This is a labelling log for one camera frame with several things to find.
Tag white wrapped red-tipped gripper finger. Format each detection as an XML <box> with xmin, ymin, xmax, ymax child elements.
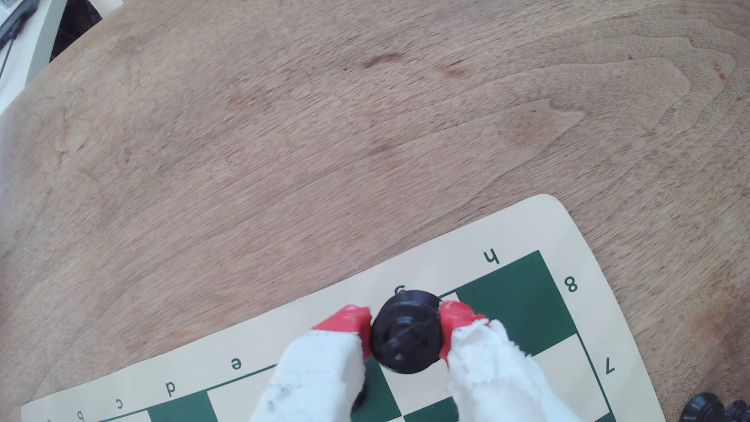
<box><xmin>438</xmin><ymin>300</ymin><xmax>587</xmax><ymax>422</ymax></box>
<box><xmin>249</xmin><ymin>304</ymin><xmax>373</xmax><ymax>422</ymax></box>

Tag black chess piece with cross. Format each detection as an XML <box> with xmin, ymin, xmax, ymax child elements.
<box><xmin>369</xmin><ymin>290</ymin><xmax>444</xmax><ymax>375</ymax></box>

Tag green and cream chess mat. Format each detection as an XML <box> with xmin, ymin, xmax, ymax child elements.
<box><xmin>20</xmin><ymin>193</ymin><xmax>666</xmax><ymax>422</ymax></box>

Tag white side furniture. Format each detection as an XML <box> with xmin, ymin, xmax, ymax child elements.
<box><xmin>0</xmin><ymin>0</ymin><xmax>69</xmax><ymax>113</ymax></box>

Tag black cable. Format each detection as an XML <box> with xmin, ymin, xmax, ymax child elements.
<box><xmin>0</xmin><ymin>0</ymin><xmax>41</xmax><ymax>80</ymax></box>

